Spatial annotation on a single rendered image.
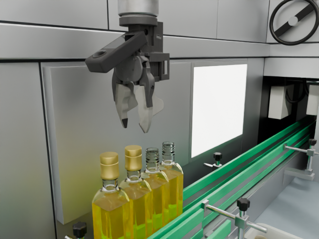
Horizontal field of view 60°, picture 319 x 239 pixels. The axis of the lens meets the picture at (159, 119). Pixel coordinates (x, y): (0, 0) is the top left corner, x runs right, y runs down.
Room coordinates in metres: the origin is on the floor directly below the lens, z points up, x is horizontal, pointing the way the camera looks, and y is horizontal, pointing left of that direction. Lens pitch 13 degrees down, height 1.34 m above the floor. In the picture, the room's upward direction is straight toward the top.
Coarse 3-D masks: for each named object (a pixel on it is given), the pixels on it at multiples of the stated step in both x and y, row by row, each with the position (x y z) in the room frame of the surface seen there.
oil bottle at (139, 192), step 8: (120, 184) 0.52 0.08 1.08; (128, 184) 0.51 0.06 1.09; (136, 184) 0.51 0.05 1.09; (144, 184) 0.52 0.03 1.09; (128, 192) 0.50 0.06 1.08; (136, 192) 0.50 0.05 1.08; (144, 192) 0.51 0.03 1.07; (136, 200) 0.49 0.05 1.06; (144, 200) 0.51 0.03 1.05; (136, 208) 0.49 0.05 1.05; (144, 208) 0.51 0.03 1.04; (136, 216) 0.49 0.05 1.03; (144, 216) 0.51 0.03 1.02; (136, 224) 0.49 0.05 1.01; (144, 224) 0.51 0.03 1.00; (136, 232) 0.49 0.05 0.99; (144, 232) 0.51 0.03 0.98
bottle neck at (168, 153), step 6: (162, 144) 0.61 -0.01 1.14; (168, 144) 0.63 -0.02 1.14; (174, 144) 0.61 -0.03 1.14; (162, 150) 0.61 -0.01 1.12; (168, 150) 0.60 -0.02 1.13; (174, 150) 0.62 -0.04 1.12; (162, 156) 0.61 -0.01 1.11; (168, 156) 0.60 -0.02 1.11; (162, 162) 0.61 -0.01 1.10; (168, 162) 0.60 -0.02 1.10; (174, 162) 0.61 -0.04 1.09
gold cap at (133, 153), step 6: (126, 150) 0.52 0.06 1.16; (132, 150) 0.51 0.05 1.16; (138, 150) 0.51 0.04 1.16; (126, 156) 0.52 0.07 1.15; (132, 156) 0.51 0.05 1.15; (138, 156) 0.51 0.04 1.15; (126, 162) 0.52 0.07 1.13; (132, 162) 0.51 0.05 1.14; (138, 162) 0.51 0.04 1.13; (126, 168) 0.52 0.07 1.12; (132, 168) 0.51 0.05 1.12; (138, 168) 0.51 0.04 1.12
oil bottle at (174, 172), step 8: (160, 168) 0.60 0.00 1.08; (168, 168) 0.59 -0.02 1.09; (176, 168) 0.60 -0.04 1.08; (168, 176) 0.58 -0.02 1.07; (176, 176) 0.59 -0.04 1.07; (176, 184) 0.59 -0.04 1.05; (176, 192) 0.59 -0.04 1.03; (176, 200) 0.60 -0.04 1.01; (176, 208) 0.60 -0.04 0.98; (176, 216) 0.60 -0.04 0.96
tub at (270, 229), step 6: (252, 228) 0.72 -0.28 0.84; (270, 228) 0.73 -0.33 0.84; (276, 228) 0.73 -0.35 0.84; (246, 234) 0.70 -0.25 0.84; (252, 234) 0.71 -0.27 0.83; (258, 234) 0.74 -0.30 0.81; (264, 234) 0.73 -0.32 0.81; (270, 234) 0.72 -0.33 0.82; (276, 234) 0.71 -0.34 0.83; (282, 234) 0.70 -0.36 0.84; (288, 234) 0.70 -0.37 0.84
